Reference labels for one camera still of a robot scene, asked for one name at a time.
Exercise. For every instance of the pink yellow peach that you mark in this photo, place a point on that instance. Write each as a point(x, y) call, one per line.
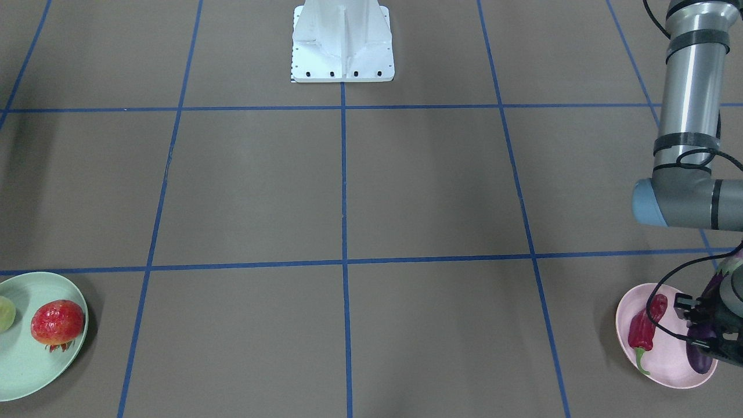
point(7, 313)

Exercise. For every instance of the green plate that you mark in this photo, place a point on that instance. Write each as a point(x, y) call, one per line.
point(27, 365)

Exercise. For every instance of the purple eggplant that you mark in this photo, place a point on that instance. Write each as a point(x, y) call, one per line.
point(725, 286)

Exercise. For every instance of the pink plate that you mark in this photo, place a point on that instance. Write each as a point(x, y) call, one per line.
point(667, 362)

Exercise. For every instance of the red chili pepper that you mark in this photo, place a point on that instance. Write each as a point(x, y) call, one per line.
point(643, 327)

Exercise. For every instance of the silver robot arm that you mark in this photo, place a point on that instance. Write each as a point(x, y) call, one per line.
point(682, 191)

